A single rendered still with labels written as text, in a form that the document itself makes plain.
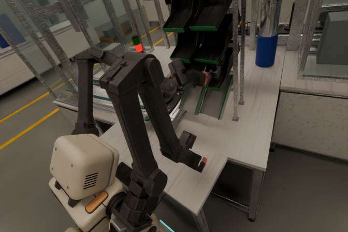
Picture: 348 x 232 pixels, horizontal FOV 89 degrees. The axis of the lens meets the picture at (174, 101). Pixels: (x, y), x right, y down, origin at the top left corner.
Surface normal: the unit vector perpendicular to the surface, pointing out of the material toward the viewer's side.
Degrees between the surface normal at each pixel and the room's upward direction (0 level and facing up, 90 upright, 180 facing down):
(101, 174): 90
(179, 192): 0
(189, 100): 45
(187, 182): 0
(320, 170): 0
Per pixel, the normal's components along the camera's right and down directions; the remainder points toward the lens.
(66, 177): -0.58, -0.06
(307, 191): -0.22, -0.76
